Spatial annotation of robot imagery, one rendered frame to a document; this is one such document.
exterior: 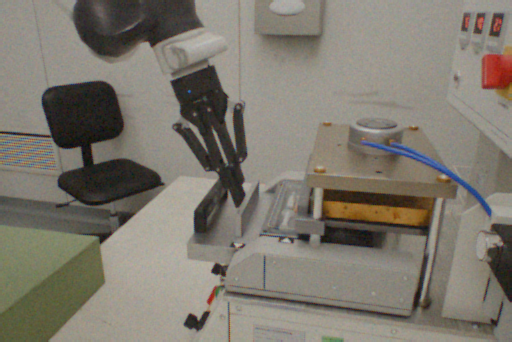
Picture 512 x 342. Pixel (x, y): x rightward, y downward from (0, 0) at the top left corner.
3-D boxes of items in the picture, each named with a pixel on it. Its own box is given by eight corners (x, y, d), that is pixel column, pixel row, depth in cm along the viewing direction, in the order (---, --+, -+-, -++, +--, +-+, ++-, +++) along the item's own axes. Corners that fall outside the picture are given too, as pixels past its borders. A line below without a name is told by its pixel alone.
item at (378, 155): (450, 178, 77) (464, 107, 72) (512, 275, 49) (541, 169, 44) (316, 168, 82) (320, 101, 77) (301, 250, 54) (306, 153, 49)
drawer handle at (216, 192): (228, 196, 82) (228, 177, 80) (205, 233, 68) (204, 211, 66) (218, 195, 82) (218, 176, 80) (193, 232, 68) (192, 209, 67)
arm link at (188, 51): (165, 44, 71) (177, 76, 72) (129, 51, 59) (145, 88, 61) (232, 17, 66) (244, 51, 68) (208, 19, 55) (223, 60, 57)
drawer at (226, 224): (372, 219, 81) (377, 182, 78) (381, 288, 61) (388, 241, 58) (223, 205, 86) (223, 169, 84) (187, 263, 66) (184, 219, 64)
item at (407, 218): (413, 181, 75) (422, 130, 72) (438, 243, 55) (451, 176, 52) (316, 174, 79) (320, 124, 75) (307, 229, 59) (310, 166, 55)
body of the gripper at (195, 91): (221, 59, 69) (241, 113, 71) (176, 76, 71) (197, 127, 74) (207, 65, 62) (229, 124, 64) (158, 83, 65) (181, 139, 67)
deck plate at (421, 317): (499, 222, 82) (500, 217, 82) (597, 356, 50) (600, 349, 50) (265, 200, 91) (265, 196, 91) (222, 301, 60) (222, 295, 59)
